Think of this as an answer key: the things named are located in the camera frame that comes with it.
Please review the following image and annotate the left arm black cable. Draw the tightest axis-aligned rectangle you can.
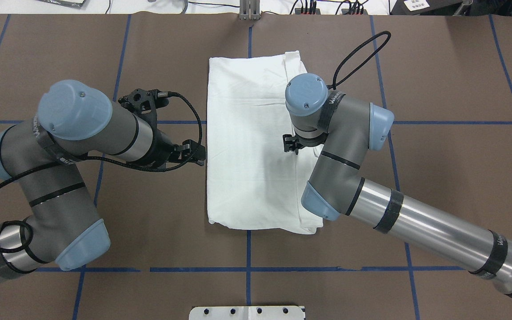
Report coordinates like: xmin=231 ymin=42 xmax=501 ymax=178
xmin=0 ymin=91 xmax=204 ymax=267

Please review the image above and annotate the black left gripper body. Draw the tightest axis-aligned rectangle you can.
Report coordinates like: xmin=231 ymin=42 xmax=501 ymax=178
xmin=148 ymin=129 xmax=185 ymax=171

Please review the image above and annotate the white long-sleeve printed shirt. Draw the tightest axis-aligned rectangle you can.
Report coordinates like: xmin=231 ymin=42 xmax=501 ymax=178
xmin=206 ymin=51 xmax=323 ymax=235

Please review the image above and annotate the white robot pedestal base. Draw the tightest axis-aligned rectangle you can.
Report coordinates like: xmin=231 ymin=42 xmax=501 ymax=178
xmin=188 ymin=305 xmax=307 ymax=320

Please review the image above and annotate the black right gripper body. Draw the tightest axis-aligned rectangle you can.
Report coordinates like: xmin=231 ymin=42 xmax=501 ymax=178
xmin=293 ymin=126 xmax=328 ymax=147

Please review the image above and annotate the aluminium frame post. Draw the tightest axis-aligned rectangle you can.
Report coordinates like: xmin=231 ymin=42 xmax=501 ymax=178
xmin=239 ymin=0 xmax=261 ymax=21

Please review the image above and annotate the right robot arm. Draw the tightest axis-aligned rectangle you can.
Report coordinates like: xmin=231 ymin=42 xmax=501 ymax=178
xmin=283 ymin=73 xmax=512 ymax=298

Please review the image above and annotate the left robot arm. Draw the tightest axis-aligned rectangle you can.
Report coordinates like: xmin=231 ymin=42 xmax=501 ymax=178
xmin=0 ymin=80 xmax=207 ymax=284

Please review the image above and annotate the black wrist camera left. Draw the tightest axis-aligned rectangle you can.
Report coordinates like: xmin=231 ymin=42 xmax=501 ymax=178
xmin=117 ymin=88 xmax=169 ymax=127

